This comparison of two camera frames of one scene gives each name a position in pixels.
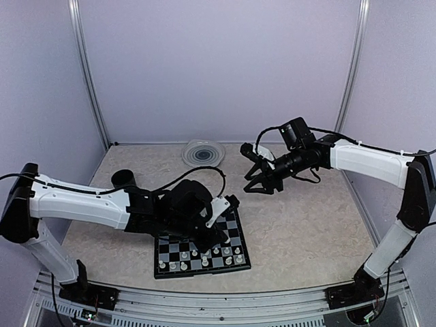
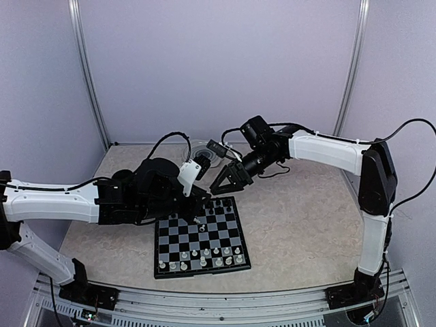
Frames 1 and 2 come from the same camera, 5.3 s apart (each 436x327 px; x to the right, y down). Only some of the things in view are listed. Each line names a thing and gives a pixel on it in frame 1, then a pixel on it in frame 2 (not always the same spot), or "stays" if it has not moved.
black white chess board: (176, 257) stays
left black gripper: (212, 240) -> (188, 214)
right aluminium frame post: (355, 65) stays
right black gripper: (269, 179) -> (237, 174)
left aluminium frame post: (75, 11) stays
